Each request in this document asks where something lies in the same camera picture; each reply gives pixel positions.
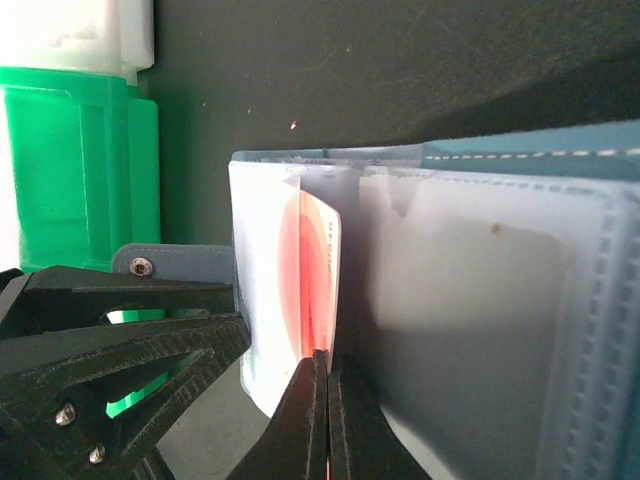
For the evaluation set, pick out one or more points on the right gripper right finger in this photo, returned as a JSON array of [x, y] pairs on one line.
[[362, 444]]

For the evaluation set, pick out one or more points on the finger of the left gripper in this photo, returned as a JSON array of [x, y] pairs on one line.
[[91, 403], [66, 306]]

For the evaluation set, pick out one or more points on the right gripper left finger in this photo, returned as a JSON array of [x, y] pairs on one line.
[[294, 444]]

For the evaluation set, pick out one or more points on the green bin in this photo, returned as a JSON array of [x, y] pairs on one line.
[[85, 157]]

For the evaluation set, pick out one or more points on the red white card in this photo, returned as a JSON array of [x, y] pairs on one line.
[[309, 254]]

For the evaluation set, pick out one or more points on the blue card holder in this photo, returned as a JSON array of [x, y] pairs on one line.
[[488, 289]]

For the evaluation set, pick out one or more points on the white bin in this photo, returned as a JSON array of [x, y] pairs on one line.
[[113, 38]]

